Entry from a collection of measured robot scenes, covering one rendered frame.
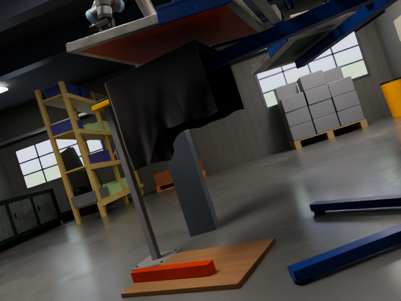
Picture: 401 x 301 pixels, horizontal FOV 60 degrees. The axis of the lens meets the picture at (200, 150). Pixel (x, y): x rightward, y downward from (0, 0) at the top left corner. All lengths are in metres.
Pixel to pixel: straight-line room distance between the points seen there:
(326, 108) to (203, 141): 2.89
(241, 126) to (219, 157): 0.91
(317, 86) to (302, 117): 0.66
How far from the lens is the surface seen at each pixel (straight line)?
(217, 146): 8.21
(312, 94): 7.19
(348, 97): 7.32
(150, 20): 1.49
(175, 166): 2.29
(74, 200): 6.21
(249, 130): 8.17
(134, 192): 2.03
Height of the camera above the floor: 0.50
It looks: 1 degrees up
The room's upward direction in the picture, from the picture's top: 18 degrees counter-clockwise
